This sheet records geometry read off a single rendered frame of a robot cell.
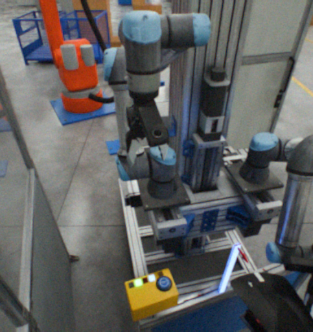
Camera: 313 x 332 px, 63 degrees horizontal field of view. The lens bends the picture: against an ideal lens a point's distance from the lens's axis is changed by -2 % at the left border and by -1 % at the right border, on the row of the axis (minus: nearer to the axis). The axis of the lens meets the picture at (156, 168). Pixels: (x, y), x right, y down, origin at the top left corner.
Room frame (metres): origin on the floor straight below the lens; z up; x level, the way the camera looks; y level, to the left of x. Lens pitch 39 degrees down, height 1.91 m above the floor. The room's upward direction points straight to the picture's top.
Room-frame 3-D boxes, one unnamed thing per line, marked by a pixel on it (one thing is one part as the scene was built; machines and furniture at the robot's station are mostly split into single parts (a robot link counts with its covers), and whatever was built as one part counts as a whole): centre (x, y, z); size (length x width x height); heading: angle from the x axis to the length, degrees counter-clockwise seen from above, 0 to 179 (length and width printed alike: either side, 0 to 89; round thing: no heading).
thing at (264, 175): (1.02, -0.51, 1.09); 0.15 x 0.15 x 0.10
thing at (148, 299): (0.40, 0.02, 1.02); 0.16 x 0.10 x 0.11; 109
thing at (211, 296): (0.53, -0.36, 0.82); 0.90 x 0.04 x 0.08; 109
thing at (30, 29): (6.91, 2.74, 0.49); 1.27 x 0.88 x 0.98; 1
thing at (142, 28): (0.58, 0.03, 1.78); 0.09 x 0.08 x 0.11; 13
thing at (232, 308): (0.53, -0.36, 0.45); 0.82 x 0.02 x 0.66; 109
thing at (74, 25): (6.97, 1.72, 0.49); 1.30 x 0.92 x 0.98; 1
